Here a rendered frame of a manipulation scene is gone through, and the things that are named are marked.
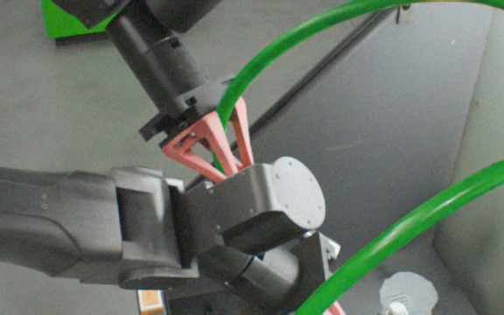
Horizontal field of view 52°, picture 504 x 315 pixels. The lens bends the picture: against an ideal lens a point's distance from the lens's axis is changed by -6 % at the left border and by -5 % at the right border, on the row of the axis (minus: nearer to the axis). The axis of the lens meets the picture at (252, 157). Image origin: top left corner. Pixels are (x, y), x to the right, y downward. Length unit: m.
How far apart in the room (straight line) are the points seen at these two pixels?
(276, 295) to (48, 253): 0.20
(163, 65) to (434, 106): 0.46
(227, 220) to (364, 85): 0.43
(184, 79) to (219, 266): 0.18
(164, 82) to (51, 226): 0.23
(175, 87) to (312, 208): 0.19
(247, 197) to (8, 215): 0.15
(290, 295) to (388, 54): 0.40
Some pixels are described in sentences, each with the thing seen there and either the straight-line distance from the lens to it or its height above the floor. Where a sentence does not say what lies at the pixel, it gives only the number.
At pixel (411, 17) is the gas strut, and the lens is 0.74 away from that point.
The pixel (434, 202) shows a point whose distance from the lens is 0.33.
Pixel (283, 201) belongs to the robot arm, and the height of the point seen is 1.32.
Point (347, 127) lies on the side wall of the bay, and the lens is 0.79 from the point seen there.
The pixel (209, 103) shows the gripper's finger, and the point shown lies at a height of 1.30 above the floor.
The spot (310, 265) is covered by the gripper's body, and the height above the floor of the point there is 1.21.
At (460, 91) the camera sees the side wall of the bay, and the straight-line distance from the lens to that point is 0.86.
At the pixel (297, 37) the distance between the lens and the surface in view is 0.46.
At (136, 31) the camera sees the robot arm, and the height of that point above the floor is 1.35.
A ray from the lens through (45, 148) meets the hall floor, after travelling 2.84.
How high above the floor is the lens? 1.57
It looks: 37 degrees down
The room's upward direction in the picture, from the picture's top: straight up
